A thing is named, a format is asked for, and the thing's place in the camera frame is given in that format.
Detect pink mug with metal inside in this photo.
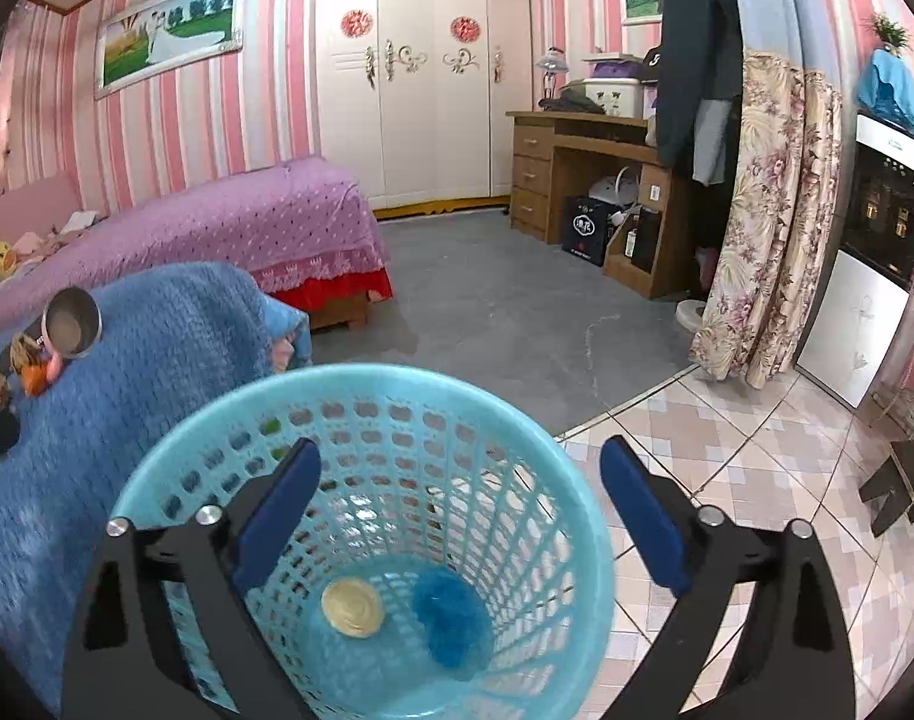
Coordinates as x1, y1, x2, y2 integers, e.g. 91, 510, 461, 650
37, 286, 104, 383

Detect bed with purple dotted bedspread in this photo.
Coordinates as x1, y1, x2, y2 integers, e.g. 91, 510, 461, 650
0, 156, 394, 342

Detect light blue plastic basket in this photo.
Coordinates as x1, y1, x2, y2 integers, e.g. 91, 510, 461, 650
108, 364, 615, 720

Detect white storage box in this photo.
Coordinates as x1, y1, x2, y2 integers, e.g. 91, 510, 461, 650
583, 77, 645, 119

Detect blue cloth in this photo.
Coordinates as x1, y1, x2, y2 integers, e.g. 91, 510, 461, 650
856, 49, 914, 140

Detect framed wedding picture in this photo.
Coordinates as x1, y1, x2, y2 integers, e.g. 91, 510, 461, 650
95, 0, 246, 100

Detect grey hanging garment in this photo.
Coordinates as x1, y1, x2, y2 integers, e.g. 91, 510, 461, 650
689, 97, 735, 185

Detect potted plant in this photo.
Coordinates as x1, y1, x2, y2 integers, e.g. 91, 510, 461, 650
865, 13, 912, 53

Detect dark folded clothes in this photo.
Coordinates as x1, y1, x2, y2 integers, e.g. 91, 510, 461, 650
539, 86, 606, 115

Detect dark wooden stool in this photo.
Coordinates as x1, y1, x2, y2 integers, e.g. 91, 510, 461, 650
858, 436, 914, 537

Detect floral curtain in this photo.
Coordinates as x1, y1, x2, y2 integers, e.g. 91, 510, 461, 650
688, 51, 844, 389

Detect pink clothes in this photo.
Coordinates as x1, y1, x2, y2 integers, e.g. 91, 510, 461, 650
11, 229, 68, 256

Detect wooden desk with drawers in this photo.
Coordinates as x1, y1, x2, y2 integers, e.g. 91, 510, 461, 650
506, 109, 698, 299

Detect round beige lid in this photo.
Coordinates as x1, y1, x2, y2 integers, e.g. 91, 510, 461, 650
320, 579, 387, 640

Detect black box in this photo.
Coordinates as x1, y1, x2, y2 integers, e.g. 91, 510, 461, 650
626, 208, 662, 271

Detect black paper bag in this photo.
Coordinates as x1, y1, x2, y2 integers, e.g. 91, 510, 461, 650
562, 195, 615, 267

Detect white round appliance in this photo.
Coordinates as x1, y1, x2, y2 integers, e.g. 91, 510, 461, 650
588, 169, 642, 215

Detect table lamp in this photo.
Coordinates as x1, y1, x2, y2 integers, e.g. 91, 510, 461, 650
536, 46, 570, 112

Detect white water dispenser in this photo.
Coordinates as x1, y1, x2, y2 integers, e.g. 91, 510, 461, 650
794, 111, 914, 410

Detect blue knitted blanket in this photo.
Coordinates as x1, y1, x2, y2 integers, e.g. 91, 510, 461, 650
0, 261, 312, 713

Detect dark hanging jacket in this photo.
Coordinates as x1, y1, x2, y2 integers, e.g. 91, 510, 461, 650
656, 0, 744, 166

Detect white wardrobe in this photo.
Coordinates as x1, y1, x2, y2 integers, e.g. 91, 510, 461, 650
313, 0, 537, 212

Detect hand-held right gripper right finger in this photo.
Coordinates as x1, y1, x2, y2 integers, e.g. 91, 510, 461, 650
599, 435, 857, 720

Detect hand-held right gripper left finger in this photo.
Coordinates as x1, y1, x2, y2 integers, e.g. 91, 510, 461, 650
61, 436, 323, 720

